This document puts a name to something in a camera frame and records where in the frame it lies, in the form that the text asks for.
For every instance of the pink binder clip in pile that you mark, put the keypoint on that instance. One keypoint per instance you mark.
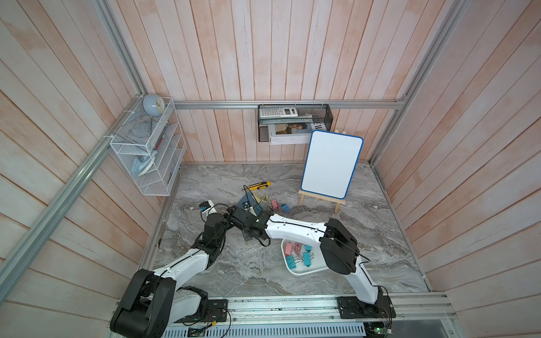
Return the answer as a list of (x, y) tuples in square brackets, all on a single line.
[(275, 205)]

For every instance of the yellow binder clip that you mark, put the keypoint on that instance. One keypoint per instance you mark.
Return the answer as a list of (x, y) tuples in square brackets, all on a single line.
[(256, 197)]

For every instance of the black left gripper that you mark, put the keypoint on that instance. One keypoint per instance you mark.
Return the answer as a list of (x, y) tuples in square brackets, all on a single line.
[(230, 210)]

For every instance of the small wooden easel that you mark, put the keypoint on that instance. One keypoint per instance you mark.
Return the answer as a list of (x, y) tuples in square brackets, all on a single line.
[(338, 202)]

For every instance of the aluminium frame rail back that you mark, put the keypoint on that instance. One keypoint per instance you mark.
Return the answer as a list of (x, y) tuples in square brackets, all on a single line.
[(247, 104)]

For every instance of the white board blue frame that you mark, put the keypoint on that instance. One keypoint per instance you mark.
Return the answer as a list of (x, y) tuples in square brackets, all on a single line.
[(331, 162)]

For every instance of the white blue item in rack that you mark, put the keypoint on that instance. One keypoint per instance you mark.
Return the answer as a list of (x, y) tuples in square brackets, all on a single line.
[(142, 164)]

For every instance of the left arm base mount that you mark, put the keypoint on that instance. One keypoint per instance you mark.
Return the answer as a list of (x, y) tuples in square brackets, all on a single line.
[(192, 305)]

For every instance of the aluminium frame rail left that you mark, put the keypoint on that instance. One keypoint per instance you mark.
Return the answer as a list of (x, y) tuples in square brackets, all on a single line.
[(73, 224)]

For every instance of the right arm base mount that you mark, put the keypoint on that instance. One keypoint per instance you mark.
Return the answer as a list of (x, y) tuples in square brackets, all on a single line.
[(352, 308)]

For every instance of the magazine with photo cover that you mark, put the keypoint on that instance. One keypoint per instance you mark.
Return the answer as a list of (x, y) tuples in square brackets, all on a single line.
[(293, 133)]

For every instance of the teal binder clip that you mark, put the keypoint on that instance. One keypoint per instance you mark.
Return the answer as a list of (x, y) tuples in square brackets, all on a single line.
[(307, 259), (291, 264)]

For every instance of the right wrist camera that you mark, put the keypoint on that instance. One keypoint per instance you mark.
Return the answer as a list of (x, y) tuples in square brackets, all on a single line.
[(255, 209)]

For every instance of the white wire mesh shelf rack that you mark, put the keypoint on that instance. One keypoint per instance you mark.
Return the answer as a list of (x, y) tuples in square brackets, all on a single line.
[(140, 134)]

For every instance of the yellow black utility knife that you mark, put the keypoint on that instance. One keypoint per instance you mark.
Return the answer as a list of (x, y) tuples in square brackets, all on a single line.
[(257, 186)]

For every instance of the black mesh wall tray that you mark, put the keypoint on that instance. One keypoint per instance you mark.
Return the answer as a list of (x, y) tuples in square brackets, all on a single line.
[(306, 114)]

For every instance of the pink binder clip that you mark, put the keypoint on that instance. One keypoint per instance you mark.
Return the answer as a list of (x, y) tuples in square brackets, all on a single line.
[(297, 248), (288, 249), (275, 205)]

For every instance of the aluminium frame rail right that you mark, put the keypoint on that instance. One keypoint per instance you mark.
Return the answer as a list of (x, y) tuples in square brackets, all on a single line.
[(438, 42)]

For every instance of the white calculator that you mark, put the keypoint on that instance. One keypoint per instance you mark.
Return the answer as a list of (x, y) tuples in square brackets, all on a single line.
[(274, 112)]

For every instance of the white plastic storage box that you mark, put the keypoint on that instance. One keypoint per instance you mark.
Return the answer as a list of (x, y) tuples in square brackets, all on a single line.
[(301, 259)]

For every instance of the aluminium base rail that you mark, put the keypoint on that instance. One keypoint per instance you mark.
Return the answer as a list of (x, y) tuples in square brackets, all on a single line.
[(417, 314)]

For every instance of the aluminium frame rail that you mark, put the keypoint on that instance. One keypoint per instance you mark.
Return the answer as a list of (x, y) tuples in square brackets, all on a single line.
[(438, 42), (247, 104), (73, 224)]

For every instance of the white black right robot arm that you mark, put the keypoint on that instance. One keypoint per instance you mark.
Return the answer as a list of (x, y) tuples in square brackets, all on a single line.
[(336, 243)]

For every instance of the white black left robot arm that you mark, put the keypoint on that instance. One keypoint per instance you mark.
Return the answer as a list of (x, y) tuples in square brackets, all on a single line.
[(154, 299)]

